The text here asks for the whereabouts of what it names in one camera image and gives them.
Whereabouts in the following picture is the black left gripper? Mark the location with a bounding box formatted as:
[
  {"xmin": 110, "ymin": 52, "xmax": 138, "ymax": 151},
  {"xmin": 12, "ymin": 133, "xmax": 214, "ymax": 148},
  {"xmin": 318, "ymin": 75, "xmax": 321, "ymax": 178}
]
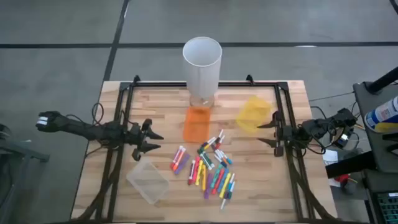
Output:
[{"xmin": 124, "ymin": 118, "xmax": 165, "ymax": 161}]

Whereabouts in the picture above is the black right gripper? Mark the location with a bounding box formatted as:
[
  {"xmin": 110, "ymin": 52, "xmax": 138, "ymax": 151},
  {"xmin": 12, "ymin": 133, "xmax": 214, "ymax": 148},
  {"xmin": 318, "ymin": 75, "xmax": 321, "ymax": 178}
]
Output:
[{"xmin": 257, "ymin": 111, "xmax": 296, "ymax": 157}]

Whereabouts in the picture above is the yellow plastic bin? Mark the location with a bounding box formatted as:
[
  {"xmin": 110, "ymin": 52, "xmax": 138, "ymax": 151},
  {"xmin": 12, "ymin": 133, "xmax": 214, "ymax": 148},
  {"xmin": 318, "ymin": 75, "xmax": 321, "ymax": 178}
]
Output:
[{"xmin": 235, "ymin": 95, "xmax": 274, "ymax": 134}]

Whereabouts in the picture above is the pink white fat marker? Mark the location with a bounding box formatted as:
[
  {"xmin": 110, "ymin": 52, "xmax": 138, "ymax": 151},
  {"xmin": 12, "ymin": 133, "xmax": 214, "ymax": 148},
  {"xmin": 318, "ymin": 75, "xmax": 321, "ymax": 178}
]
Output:
[{"xmin": 170, "ymin": 145, "xmax": 183, "ymax": 169}]

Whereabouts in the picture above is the orange fat marker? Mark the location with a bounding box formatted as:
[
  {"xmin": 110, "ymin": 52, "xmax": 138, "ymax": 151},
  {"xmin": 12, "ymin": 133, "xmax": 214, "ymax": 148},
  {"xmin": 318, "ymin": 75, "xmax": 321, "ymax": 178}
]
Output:
[{"xmin": 172, "ymin": 147, "xmax": 187, "ymax": 172}]

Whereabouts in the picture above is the lavender highlighter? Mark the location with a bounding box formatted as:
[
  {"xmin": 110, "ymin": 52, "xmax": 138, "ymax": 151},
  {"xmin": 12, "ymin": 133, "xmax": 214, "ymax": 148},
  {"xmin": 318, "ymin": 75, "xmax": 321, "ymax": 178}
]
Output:
[{"xmin": 174, "ymin": 152, "xmax": 191, "ymax": 175}]

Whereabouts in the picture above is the orange plastic bin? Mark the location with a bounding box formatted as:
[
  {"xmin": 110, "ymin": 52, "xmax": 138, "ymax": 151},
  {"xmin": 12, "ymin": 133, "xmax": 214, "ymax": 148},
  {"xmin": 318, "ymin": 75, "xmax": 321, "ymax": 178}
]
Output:
[{"xmin": 182, "ymin": 106, "xmax": 212, "ymax": 144}]

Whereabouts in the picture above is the dark red fat marker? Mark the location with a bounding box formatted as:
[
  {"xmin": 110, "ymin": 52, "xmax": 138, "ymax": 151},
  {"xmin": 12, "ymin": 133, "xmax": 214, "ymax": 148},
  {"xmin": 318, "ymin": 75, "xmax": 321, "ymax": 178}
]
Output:
[{"xmin": 187, "ymin": 159, "xmax": 196, "ymax": 186}]

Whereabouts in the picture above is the pink highlighter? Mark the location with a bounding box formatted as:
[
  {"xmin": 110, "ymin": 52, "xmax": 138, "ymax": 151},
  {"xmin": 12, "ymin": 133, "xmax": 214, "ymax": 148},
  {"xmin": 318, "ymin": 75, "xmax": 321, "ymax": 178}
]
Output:
[{"xmin": 192, "ymin": 155, "xmax": 201, "ymax": 183}]

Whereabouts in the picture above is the green white fat marker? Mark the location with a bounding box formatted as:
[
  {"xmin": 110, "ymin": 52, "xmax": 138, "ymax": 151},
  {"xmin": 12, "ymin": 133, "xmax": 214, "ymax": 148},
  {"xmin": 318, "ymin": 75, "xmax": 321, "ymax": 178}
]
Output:
[
  {"xmin": 197, "ymin": 148, "xmax": 212, "ymax": 170},
  {"xmin": 201, "ymin": 152, "xmax": 215, "ymax": 170}
]

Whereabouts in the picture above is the black thin dry-erase marker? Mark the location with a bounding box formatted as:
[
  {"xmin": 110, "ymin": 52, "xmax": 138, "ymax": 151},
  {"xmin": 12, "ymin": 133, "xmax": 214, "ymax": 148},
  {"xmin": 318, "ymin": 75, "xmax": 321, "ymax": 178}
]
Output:
[{"xmin": 213, "ymin": 135, "xmax": 226, "ymax": 151}]

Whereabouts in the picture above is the yellow highlighter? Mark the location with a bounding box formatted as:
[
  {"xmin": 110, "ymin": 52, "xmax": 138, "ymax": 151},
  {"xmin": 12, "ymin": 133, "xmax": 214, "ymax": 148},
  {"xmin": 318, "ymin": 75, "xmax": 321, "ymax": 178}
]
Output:
[
  {"xmin": 195, "ymin": 159, "xmax": 204, "ymax": 187},
  {"xmin": 218, "ymin": 172, "xmax": 232, "ymax": 199}
]

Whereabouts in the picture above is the orange thin dry-erase marker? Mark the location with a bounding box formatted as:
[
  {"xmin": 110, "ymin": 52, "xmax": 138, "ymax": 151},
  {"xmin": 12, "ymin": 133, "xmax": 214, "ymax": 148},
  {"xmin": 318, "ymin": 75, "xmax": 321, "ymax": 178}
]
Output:
[{"xmin": 215, "ymin": 155, "xmax": 228, "ymax": 169}]

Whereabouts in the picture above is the yellow thin dry-erase marker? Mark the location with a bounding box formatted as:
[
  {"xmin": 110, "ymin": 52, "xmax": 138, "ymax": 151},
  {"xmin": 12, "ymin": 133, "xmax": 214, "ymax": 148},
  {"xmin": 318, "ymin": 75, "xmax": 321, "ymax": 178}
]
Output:
[{"xmin": 203, "ymin": 136, "xmax": 217, "ymax": 149}]

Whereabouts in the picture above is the blue highlighter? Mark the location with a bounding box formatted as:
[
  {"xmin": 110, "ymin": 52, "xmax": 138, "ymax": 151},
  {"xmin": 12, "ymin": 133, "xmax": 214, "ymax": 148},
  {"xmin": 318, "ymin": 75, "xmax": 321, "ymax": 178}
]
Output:
[{"xmin": 216, "ymin": 167, "xmax": 229, "ymax": 194}]

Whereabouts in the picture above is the teal highlighter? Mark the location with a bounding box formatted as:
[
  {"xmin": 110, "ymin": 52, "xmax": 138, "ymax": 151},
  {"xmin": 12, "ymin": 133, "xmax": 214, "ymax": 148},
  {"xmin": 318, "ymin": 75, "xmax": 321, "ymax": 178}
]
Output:
[{"xmin": 210, "ymin": 164, "xmax": 224, "ymax": 190}]

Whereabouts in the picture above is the red highlighter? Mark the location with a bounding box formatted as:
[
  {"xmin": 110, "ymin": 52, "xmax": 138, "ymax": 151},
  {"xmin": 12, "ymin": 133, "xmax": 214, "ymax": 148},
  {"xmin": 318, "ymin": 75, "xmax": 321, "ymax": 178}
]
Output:
[{"xmin": 211, "ymin": 167, "xmax": 225, "ymax": 196}]

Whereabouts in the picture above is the purple highlighter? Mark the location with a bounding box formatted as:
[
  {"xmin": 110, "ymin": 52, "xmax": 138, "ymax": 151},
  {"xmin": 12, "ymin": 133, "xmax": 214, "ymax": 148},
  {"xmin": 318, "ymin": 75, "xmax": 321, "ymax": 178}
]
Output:
[{"xmin": 203, "ymin": 172, "xmax": 214, "ymax": 200}]

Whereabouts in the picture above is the clear plastic bin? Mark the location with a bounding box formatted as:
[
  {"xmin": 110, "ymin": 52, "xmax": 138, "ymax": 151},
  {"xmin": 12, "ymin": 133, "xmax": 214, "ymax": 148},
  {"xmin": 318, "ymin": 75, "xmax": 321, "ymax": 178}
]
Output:
[{"xmin": 126, "ymin": 159, "xmax": 171, "ymax": 205}]

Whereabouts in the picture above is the white paper sheet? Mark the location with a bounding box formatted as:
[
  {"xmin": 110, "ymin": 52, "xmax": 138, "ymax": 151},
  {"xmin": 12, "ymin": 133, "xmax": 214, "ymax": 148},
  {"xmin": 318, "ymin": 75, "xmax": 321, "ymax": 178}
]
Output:
[{"xmin": 322, "ymin": 148, "xmax": 339, "ymax": 167}]

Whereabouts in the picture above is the small blue white device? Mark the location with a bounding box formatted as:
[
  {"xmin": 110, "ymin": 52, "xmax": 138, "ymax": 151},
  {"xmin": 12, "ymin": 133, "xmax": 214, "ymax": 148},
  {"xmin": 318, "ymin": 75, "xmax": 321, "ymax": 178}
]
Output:
[{"xmin": 335, "ymin": 133, "xmax": 351, "ymax": 147}]

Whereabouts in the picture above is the black bar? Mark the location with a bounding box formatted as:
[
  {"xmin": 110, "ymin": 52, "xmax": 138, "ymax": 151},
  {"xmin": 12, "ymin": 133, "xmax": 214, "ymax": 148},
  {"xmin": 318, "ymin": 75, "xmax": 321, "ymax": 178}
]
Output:
[{"xmin": 325, "ymin": 151, "xmax": 377, "ymax": 179}]

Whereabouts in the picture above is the white cylindrical cup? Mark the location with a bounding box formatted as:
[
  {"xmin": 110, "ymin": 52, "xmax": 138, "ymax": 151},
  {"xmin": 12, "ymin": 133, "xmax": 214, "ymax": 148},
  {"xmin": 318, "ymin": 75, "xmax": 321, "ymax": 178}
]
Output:
[{"xmin": 182, "ymin": 36, "xmax": 223, "ymax": 110}]

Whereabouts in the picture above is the grey equipment cart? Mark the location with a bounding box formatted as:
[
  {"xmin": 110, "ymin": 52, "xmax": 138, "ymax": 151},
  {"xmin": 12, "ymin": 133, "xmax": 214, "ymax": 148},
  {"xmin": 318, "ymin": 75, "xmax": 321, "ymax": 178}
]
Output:
[{"xmin": 353, "ymin": 80, "xmax": 398, "ymax": 224}]

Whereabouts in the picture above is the blue white spray can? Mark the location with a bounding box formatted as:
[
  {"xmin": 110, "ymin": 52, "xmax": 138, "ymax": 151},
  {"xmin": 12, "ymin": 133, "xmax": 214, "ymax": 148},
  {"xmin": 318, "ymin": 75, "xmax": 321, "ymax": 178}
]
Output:
[{"xmin": 364, "ymin": 95, "xmax": 398, "ymax": 133}]

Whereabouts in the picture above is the black pole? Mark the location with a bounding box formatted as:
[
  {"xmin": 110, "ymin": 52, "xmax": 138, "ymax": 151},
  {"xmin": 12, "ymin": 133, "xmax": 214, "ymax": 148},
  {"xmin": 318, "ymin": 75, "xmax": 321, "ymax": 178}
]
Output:
[{"xmin": 365, "ymin": 66, "xmax": 398, "ymax": 95}]

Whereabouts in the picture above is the grey metal stand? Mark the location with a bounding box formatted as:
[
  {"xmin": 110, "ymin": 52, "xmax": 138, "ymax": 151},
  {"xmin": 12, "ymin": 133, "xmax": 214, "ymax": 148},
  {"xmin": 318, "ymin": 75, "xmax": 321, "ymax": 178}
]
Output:
[{"xmin": 0, "ymin": 123, "xmax": 50, "ymax": 224}]

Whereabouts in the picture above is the backlit keyboard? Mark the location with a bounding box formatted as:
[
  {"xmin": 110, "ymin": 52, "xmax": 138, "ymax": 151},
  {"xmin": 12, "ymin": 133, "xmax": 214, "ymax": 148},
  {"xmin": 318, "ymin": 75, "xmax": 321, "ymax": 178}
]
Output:
[{"xmin": 375, "ymin": 191, "xmax": 398, "ymax": 224}]

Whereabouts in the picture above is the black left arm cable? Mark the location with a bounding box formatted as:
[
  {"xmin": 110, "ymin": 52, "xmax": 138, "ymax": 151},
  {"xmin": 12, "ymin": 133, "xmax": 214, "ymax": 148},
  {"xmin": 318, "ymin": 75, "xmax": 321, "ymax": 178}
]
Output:
[{"xmin": 91, "ymin": 101, "xmax": 106, "ymax": 126}]

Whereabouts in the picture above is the black metal table frame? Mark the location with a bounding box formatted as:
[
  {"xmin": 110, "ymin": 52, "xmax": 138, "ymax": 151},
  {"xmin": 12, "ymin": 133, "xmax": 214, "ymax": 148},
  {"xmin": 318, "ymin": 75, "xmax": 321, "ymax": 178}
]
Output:
[{"xmin": 70, "ymin": 74, "xmax": 340, "ymax": 223}]

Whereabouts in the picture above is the thin black floor cable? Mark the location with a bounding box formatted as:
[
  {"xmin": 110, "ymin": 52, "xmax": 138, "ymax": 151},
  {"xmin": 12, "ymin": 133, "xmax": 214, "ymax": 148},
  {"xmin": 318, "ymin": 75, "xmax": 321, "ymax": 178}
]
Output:
[{"xmin": 308, "ymin": 91, "xmax": 355, "ymax": 103}]

